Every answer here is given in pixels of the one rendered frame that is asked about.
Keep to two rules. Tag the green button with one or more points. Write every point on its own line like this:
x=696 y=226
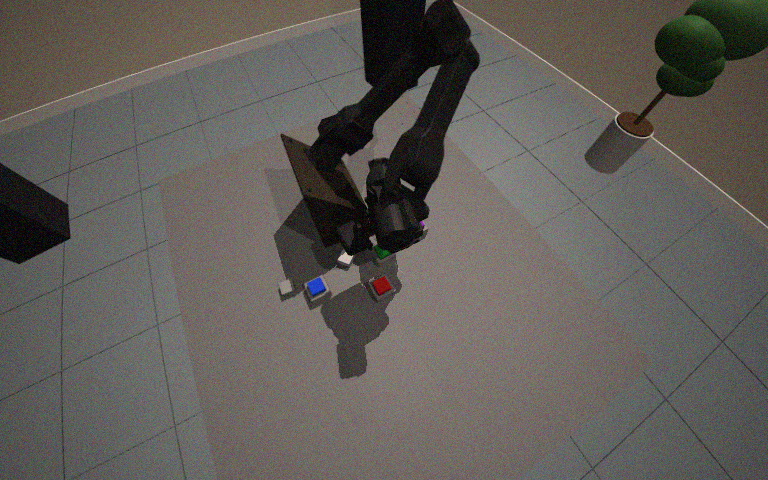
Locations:
x=382 y=257

